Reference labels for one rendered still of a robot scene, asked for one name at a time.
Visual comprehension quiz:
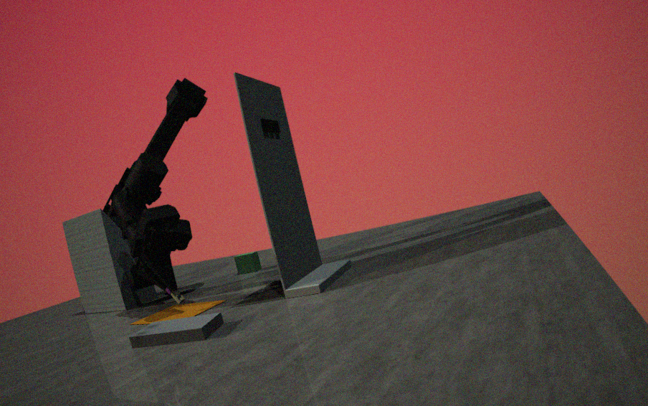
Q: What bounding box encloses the orange flat square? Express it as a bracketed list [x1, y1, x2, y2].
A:
[130, 300, 225, 325]

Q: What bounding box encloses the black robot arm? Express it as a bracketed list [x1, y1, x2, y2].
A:
[103, 78, 207, 251]

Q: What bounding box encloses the grey panel with socket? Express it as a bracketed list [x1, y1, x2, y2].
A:
[234, 72, 352, 298]

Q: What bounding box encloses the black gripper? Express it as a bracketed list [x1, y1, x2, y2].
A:
[121, 204, 180, 294]

